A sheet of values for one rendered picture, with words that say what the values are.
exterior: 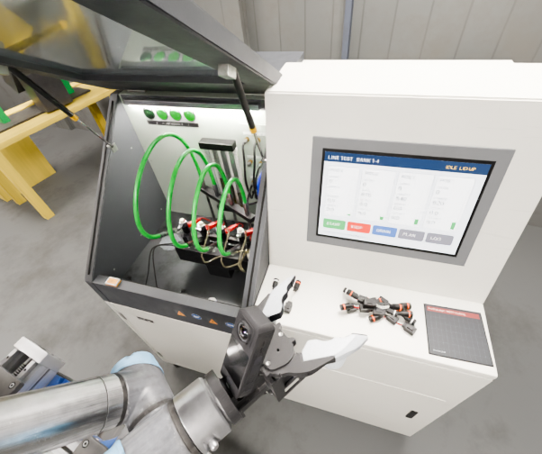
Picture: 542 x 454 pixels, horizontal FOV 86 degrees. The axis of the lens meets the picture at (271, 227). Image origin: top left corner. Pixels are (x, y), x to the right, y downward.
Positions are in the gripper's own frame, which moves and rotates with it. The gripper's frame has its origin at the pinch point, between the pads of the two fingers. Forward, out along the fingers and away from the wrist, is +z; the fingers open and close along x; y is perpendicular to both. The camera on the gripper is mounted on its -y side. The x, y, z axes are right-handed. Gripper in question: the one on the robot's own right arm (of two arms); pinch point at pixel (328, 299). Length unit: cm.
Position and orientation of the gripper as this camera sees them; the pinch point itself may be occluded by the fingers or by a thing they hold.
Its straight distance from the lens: 46.1
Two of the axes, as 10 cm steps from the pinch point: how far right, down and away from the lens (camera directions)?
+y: 1.7, 7.5, 6.3
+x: 6.0, 4.3, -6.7
